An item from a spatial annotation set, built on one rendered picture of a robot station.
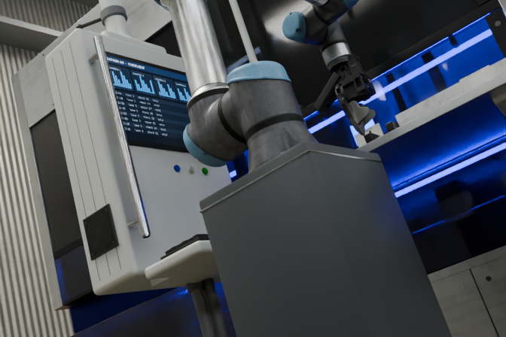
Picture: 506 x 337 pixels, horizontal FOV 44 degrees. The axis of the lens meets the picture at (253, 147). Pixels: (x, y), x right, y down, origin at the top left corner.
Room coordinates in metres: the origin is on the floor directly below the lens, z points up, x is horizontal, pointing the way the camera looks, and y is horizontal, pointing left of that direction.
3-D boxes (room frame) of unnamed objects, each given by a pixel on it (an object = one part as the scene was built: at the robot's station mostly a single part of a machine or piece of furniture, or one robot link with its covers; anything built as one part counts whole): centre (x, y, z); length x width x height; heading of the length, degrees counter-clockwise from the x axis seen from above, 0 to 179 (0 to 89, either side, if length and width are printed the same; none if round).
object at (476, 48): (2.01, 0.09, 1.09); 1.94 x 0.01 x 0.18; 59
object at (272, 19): (1.87, -0.17, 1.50); 0.47 x 0.01 x 0.59; 59
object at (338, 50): (1.56, -0.30, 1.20); 0.08 x 0.08 x 0.05
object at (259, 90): (1.11, -0.04, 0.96); 0.13 x 0.12 x 0.14; 46
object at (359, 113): (1.54, -0.29, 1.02); 0.06 x 0.03 x 0.09; 59
